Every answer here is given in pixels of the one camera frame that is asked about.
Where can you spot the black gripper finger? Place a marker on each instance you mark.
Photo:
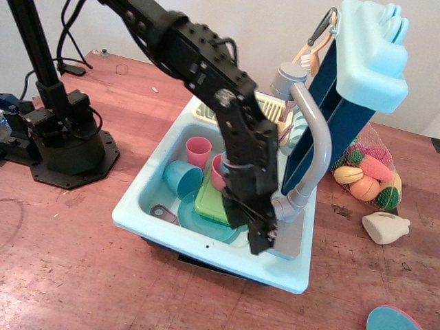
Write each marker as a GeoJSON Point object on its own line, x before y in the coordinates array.
{"type": "Point", "coordinates": [262, 234]}

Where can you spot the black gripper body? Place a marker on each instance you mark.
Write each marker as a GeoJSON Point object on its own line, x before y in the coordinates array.
{"type": "Point", "coordinates": [248, 192]}

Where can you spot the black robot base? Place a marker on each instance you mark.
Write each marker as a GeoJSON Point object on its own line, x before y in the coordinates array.
{"type": "Point", "coordinates": [60, 153]}

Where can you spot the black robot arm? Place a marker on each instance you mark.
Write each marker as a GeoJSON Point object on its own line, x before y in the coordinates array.
{"type": "Point", "coordinates": [208, 66]}

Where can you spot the teal plate in sink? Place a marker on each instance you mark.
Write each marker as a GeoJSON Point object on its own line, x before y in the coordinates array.
{"type": "Point", "coordinates": [191, 220]}

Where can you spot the green cutting board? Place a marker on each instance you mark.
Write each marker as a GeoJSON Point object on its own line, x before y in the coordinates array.
{"type": "Point", "coordinates": [209, 202]}

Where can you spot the pink tumbler cup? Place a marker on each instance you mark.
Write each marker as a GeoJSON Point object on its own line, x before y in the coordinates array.
{"type": "Point", "coordinates": [197, 151]}

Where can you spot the teal cup lying sideways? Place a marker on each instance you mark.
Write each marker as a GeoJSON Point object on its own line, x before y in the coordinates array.
{"type": "Point", "coordinates": [182, 178]}

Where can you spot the light blue toy sink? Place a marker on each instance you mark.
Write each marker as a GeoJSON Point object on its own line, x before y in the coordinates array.
{"type": "Point", "coordinates": [132, 213]}

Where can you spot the cream dish rack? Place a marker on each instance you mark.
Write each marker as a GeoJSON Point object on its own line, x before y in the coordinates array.
{"type": "Point", "coordinates": [271, 107]}

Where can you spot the grey toy faucet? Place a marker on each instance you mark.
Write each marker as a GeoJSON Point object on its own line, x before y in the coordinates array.
{"type": "Point", "coordinates": [313, 152]}

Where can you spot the blue backboard with shelf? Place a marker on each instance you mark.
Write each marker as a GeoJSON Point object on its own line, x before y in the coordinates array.
{"type": "Point", "coordinates": [362, 73]}

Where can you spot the net bag of toy food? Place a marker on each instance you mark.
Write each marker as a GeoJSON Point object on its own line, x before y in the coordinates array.
{"type": "Point", "coordinates": [366, 170]}

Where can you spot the cream toy bottle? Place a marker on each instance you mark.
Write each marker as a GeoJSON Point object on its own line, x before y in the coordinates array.
{"type": "Point", "coordinates": [385, 228]}

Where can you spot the toy dish brush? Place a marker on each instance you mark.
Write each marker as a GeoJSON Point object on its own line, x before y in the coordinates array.
{"type": "Point", "coordinates": [311, 61]}

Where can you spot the teal plate at edge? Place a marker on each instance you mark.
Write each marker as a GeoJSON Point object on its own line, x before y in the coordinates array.
{"type": "Point", "coordinates": [387, 317]}

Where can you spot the grey hanging utensil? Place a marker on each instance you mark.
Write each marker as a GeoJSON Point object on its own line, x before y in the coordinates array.
{"type": "Point", "coordinates": [327, 23]}

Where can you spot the pink mug with handle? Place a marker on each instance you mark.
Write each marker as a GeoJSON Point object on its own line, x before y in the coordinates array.
{"type": "Point", "coordinates": [216, 177]}

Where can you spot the brown utensil handle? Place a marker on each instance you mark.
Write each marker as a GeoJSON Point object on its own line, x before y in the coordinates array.
{"type": "Point", "coordinates": [162, 212]}

